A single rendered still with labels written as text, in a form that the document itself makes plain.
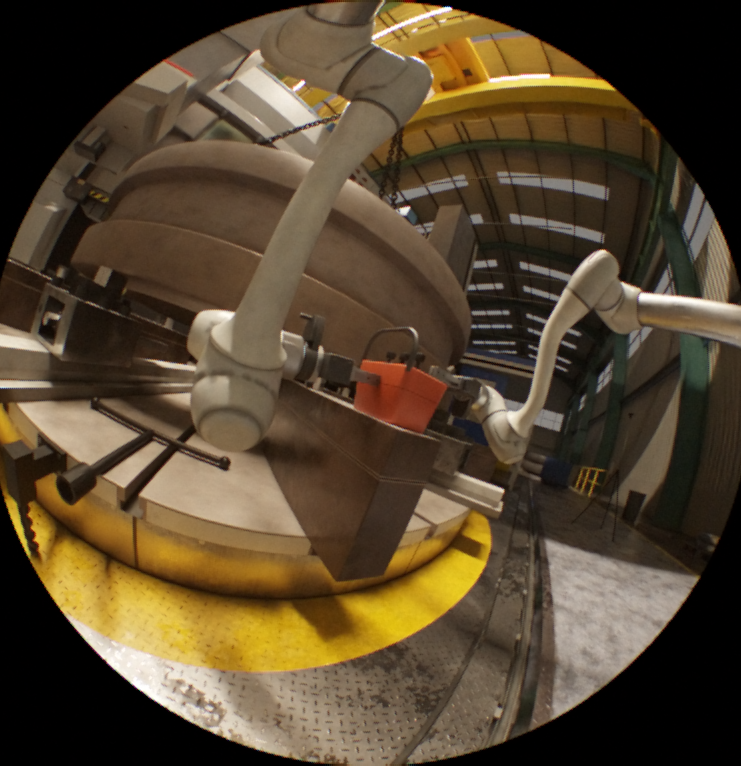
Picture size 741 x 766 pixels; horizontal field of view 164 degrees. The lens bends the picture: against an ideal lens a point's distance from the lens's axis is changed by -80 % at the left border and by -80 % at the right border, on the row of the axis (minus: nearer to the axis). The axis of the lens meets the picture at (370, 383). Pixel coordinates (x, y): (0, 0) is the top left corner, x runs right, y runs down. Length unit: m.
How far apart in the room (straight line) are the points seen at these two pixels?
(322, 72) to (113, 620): 1.17
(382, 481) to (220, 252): 1.04
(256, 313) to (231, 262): 0.87
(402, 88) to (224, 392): 0.51
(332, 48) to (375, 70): 0.08
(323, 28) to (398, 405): 0.69
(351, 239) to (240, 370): 1.25
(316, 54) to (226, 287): 0.89
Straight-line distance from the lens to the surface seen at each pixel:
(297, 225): 0.33
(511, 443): 0.82
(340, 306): 1.17
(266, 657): 0.82
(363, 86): 0.51
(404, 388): 0.52
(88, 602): 0.87
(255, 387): 0.28
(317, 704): 0.78
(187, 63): 3.76
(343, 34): 0.50
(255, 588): 0.91
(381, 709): 0.83
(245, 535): 0.72
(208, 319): 0.45
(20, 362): 1.13
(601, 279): 0.82
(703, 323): 0.84
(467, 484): 1.71
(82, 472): 0.68
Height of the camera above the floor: 0.71
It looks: 4 degrees up
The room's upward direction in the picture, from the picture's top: 20 degrees clockwise
